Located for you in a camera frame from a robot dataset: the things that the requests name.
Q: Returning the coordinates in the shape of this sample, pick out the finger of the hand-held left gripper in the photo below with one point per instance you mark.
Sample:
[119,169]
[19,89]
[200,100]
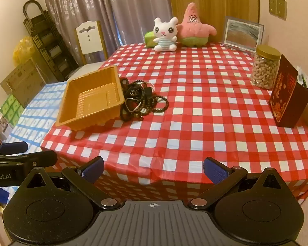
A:
[12,147]
[41,158]

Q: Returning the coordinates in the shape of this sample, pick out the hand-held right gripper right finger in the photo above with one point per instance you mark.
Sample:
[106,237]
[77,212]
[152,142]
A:
[214,170]

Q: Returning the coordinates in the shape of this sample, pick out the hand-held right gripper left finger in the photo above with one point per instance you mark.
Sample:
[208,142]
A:
[95,169]

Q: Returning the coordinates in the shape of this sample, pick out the gold plastic tray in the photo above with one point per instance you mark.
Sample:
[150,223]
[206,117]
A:
[92,100]

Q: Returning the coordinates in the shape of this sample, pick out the pile of dark bead jewelry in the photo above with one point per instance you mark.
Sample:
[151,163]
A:
[136,102]

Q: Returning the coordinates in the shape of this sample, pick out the small white box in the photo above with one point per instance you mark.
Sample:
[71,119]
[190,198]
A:
[1,125]

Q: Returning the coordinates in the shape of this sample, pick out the blue checkered cloth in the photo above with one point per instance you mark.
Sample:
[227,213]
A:
[33,117]

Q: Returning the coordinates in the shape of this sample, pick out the stack of green boxes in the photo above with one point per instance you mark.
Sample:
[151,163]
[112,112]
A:
[11,107]

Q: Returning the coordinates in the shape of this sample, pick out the red checkered tablecloth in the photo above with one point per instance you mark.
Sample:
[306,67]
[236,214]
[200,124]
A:
[195,107]

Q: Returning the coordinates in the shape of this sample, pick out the printed cardboard box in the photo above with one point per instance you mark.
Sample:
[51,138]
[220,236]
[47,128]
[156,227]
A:
[23,82]

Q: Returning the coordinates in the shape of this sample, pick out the yellow plastic bag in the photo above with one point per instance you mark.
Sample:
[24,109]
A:
[21,51]

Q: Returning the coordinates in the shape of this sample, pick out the dark red gift bag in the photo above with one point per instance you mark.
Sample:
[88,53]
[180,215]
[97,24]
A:
[285,94]

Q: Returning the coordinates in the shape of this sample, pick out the clear jar of nuts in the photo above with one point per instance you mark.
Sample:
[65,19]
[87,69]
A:
[263,69]

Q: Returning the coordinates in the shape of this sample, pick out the dark folding rack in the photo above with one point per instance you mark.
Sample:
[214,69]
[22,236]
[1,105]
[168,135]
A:
[46,38]

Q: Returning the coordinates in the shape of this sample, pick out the white wooden chair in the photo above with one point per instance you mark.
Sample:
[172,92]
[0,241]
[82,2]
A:
[88,37]

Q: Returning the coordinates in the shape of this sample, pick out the framed picture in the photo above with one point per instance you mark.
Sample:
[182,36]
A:
[242,34]

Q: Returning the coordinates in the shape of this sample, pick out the green tissue box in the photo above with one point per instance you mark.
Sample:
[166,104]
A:
[149,39]

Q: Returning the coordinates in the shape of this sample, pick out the pink starfish plush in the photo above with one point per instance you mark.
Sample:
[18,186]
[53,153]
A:
[192,28]

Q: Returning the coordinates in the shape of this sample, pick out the white bunny plush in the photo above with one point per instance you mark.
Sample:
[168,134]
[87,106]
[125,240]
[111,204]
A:
[164,33]

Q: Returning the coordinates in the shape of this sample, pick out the grey patterned curtain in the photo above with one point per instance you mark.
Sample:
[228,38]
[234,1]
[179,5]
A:
[105,5]

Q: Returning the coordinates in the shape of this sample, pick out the brass wall switch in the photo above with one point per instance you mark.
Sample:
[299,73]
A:
[272,5]
[281,9]

